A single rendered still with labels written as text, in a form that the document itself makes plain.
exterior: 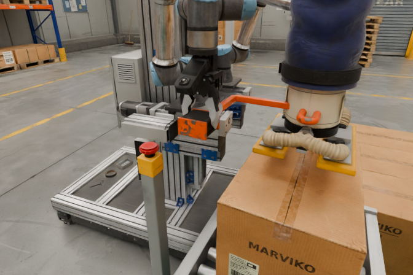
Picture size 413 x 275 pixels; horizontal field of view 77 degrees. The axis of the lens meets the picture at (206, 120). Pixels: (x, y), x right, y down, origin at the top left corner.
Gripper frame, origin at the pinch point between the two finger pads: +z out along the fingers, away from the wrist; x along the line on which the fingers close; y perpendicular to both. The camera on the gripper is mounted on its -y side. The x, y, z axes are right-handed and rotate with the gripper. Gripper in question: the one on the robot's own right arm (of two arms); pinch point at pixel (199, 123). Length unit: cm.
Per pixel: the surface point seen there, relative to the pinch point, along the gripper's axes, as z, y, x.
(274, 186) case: 24.8, 15.2, -19.7
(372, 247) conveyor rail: 60, 42, -57
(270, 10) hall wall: -25, 1004, 245
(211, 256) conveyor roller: 66, 12, 1
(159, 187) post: 33.5, 6.1, 20.9
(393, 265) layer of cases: 96, 74, -76
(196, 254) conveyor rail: 60, 6, 5
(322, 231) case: 24.8, 2.2, -35.6
